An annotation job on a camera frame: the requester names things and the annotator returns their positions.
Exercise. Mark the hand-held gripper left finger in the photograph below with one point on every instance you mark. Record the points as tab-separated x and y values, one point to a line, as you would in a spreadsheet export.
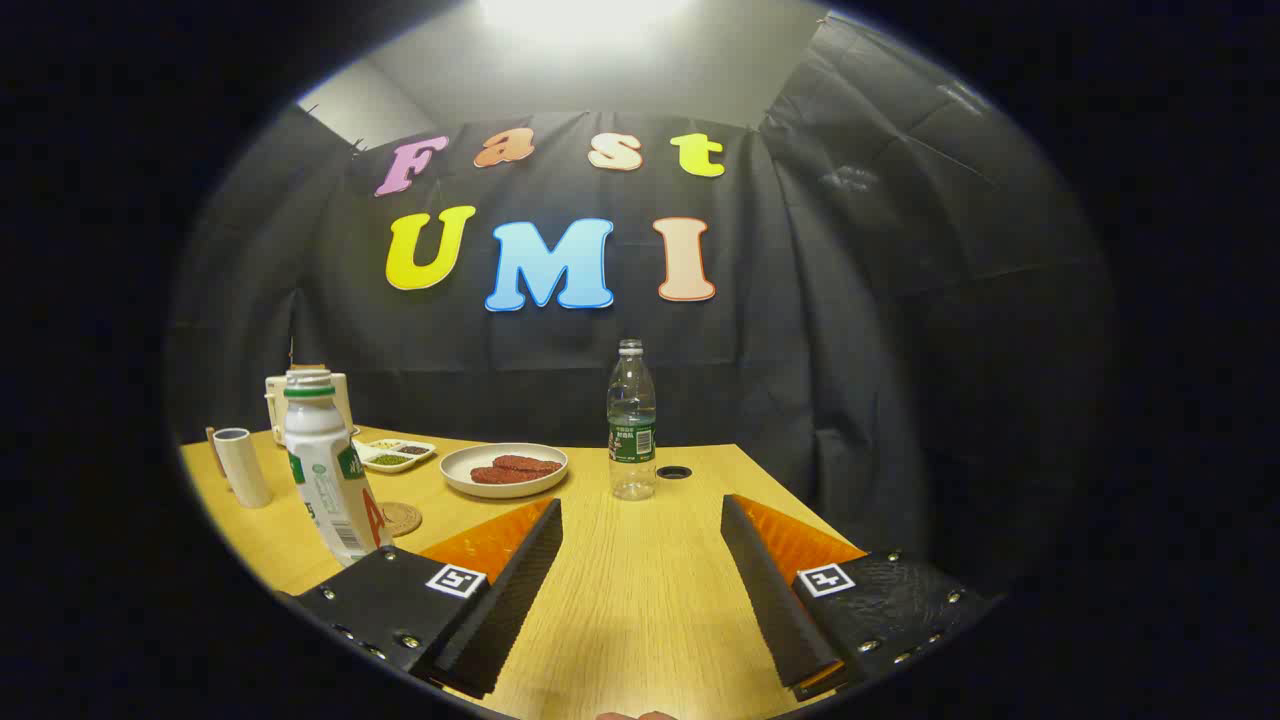
500	610

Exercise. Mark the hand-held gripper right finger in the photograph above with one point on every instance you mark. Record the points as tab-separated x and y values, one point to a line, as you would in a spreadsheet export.
775	610

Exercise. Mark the round cork coaster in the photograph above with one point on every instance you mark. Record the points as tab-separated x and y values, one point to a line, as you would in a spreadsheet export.
405	520

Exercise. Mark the white juice bottle green label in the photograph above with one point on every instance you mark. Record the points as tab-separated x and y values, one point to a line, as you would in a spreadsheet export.
325	470

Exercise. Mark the clear plastic water bottle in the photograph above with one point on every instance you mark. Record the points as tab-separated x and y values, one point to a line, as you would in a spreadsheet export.
632	440

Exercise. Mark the brown meat slice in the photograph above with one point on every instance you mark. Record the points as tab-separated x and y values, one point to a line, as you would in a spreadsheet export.
495	476
530	463

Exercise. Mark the wooden table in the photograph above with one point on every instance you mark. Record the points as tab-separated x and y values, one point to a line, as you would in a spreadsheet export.
640	590

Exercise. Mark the white round plate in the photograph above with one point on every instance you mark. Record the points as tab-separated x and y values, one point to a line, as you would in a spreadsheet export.
460	477

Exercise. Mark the black table grommet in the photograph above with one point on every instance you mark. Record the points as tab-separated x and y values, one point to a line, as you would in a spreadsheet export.
674	472

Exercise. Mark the white divided dish with beans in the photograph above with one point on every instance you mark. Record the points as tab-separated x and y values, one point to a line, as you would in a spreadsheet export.
395	455

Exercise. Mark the cream toaster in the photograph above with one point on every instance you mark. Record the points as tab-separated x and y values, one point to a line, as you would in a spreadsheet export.
342	405

